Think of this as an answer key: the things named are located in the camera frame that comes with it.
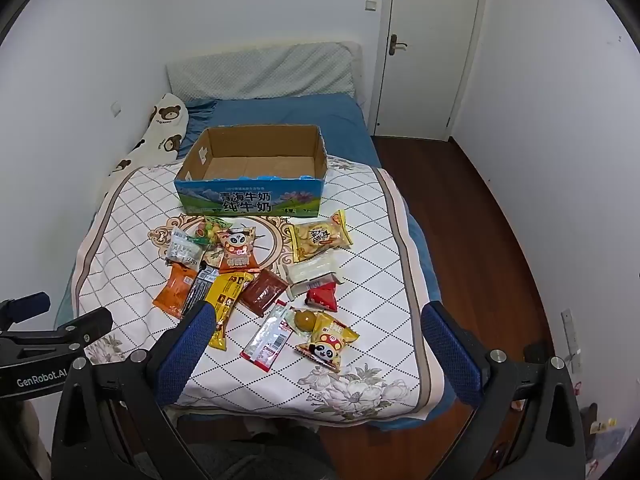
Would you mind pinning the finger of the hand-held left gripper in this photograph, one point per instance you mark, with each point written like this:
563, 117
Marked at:
85, 327
35, 305

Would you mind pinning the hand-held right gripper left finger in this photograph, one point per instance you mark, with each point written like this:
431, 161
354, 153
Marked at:
187, 355

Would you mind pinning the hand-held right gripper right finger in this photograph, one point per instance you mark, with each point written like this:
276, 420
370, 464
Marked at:
452, 355

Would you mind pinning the plain orange snack packet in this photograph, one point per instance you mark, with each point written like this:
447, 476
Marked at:
175, 290

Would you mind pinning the long yellow snack packet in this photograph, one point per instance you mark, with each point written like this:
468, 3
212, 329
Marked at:
225, 300

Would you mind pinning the black snack bar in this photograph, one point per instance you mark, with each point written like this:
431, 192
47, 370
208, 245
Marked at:
200, 285

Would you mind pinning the red and white sachet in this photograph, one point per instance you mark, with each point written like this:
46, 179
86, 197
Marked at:
267, 337

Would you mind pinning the brown snack packet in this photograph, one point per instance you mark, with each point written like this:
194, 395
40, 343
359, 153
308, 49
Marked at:
262, 292

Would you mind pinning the orange panda snack packet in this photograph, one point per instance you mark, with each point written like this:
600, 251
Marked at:
237, 252

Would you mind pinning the packed braised egg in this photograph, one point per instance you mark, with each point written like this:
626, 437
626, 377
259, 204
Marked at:
302, 321

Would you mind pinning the yellow panda mushroom packet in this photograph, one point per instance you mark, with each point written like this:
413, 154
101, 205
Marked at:
327, 340

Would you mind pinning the white wafer packet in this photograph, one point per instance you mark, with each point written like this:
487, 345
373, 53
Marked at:
312, 270

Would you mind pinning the printed cardboard box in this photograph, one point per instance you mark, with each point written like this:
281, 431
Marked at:
250, 200

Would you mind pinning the clear white snack packet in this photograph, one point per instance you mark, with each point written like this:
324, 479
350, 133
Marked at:
182, 249

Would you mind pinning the white quilted printed blanket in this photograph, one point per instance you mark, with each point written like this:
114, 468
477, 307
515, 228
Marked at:
375, 270

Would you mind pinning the white power strip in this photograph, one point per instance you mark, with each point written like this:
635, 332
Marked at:
571, 340

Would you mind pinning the green candy packet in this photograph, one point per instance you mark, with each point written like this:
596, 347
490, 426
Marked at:
212, 231

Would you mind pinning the small red snack packet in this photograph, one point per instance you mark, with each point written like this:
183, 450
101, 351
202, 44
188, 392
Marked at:
322, 297

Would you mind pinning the yellow biscuit packet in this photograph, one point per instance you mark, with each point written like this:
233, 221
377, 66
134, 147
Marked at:
320, 237

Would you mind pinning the bear print pillow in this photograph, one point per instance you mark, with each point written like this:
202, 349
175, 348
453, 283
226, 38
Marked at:
162, 130

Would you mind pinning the blue bed sheet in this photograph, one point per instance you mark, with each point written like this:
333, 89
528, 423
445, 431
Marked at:
300, 115

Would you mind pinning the white door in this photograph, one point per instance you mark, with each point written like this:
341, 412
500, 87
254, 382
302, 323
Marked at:
430, 85

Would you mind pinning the grey-green pillow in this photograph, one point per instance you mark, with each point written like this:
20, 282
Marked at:
265, 72

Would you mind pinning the white wall socket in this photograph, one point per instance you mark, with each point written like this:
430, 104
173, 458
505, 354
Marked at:
116, 108

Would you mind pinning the white light switch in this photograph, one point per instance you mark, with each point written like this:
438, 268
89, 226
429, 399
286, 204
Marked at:
371, 5

